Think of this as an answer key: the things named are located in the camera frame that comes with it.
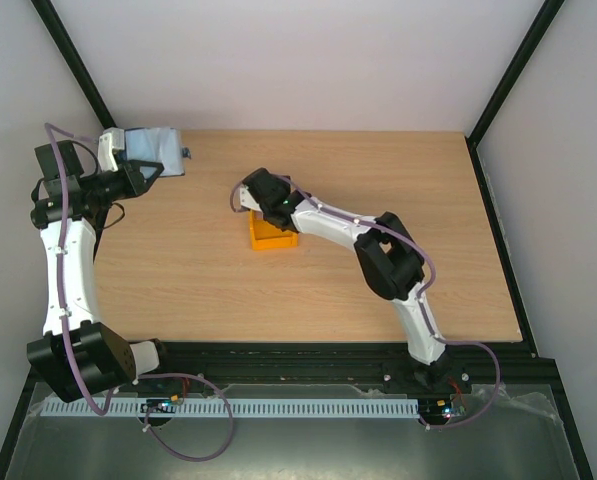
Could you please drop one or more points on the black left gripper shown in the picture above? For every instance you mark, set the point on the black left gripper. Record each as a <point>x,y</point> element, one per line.
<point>134,181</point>

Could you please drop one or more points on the blue card holder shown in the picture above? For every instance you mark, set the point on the blue card holder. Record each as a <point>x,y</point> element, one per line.
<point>161,145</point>

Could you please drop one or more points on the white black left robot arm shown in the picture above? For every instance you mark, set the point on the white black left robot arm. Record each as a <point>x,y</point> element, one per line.
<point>77,353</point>

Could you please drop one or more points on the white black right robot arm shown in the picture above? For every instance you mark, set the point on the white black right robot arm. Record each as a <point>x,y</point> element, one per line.
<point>393,266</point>

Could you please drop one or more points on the yellow plastic bin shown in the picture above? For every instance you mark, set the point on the yellow plastic bin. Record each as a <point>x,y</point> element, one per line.
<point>265,236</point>

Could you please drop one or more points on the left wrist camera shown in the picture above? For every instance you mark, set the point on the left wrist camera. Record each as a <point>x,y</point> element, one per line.
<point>111,149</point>

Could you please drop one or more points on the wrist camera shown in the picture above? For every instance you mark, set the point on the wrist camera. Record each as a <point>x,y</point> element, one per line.
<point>245,201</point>
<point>111,149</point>

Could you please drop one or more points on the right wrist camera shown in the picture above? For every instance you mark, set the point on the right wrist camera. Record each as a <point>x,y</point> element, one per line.
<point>245,201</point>

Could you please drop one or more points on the black left frame post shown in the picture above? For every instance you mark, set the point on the black left frame post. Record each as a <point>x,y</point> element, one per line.
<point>61,38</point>

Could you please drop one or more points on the black frame post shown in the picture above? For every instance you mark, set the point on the black frame post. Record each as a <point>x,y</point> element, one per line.
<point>528,45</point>
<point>61,38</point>

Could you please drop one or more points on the white slotted cable duct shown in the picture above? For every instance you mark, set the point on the white slotted cable duct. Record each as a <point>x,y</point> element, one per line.
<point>364,408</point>

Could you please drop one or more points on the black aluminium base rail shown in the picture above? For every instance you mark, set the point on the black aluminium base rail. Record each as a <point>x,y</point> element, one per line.
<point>386,366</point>

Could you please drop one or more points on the black right frame post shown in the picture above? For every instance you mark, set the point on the black right frame post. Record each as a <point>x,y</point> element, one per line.
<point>528,45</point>

